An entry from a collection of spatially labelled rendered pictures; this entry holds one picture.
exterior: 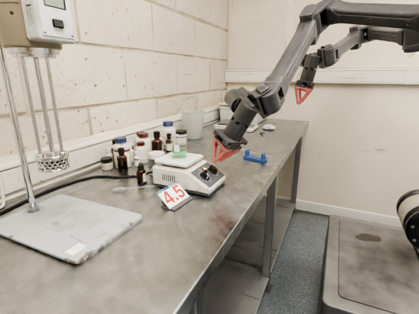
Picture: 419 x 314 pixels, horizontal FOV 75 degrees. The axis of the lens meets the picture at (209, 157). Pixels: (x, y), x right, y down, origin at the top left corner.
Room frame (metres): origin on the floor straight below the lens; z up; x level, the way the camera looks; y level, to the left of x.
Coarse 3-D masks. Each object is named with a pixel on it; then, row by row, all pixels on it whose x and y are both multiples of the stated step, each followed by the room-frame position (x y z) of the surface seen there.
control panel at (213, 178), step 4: (204, 164) 0.83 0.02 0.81; (208, 164) 0.85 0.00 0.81; (200, 168) 0.80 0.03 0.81; (192, 172) 0.76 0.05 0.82; (196, 172) 0.77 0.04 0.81; (200, 172) 0.78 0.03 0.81; (208, 172) 0.80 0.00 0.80; (220, 172) 0.84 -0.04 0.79; (196, 176) 0.75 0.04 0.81; (212, 176) 0.79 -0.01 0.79; (216, 176) 0.80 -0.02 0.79; (220, 176) 0.81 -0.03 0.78; (200, 180) 0.74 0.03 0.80; (204, 180) 0.75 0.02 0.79; (208, 180) 0.76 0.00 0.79; (212, 180) 0.77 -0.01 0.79; (216, 180) 0.78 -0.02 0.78; (208, 184) 0.74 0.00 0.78; (212, 184) 0.75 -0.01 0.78
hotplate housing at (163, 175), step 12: (156, 168) 0.80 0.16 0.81; (168, 168) 0.78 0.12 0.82; (180, 168) 0.78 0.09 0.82; (192, 168) 0.79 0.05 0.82; (156, 180) 0.80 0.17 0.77; (168, 180) 0.78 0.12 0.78; (180, 180) 0.76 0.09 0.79; (192, 180) 0.74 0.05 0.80; (192, 192) 0.75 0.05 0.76; (204, 192) 0.73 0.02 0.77
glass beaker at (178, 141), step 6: (174, 138) 0.82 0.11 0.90; (180, 138) 0.82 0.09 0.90; (174, 144) 0.82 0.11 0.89; (180, 144) 0.82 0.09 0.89; (186, 144) 0.84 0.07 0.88; (174, 150) 0.82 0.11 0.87; (180, 150) 0.82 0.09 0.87; (186, 150) 0.84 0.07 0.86; (174, 156) 0.82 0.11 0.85; (180, 156) 0.82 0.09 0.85; (186, 156) 0.84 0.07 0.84
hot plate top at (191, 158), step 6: (162, 156) 0.85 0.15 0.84; (168, 156) 0.85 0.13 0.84; (192, 156) 0.85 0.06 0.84; (198, 156) 0.85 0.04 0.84; (156, 162) 0.80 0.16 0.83; (162, 162) 0.79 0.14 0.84; (168, 162) 0.79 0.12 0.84; (174, 162) 0.79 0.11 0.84; (180, 162) 0.79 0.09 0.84; (186, 162) 0.79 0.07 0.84; (192, 162) 0.79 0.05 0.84
